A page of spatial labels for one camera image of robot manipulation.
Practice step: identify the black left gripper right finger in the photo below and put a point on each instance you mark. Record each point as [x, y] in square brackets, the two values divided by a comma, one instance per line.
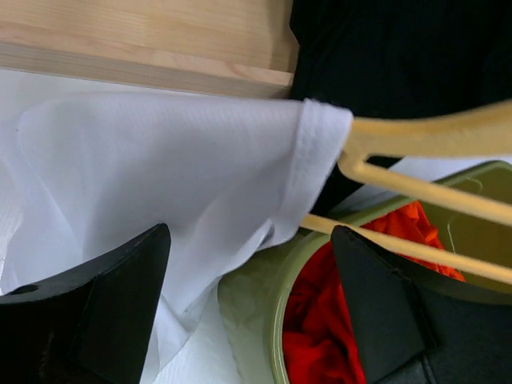
[414, 325]

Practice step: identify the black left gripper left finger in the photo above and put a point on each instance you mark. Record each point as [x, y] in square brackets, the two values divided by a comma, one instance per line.
[89, 324]

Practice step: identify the orange t shirt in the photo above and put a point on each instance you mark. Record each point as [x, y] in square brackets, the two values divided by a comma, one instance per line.
[408, 222]

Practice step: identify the white t shirt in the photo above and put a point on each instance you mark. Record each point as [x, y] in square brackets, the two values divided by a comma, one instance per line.
[97, 165]

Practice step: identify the yellow hanger of white shirt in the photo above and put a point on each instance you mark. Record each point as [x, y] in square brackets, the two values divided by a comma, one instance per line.
[405, 156]

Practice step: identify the black t shirt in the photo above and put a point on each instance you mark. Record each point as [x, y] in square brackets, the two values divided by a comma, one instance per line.
[402, 59]

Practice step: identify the olive green plastic basket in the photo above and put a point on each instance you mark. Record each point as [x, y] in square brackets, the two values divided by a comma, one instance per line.
[253, 299]

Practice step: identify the wooden clothes rack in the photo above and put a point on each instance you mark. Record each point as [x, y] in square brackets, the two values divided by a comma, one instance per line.
[237, 48]

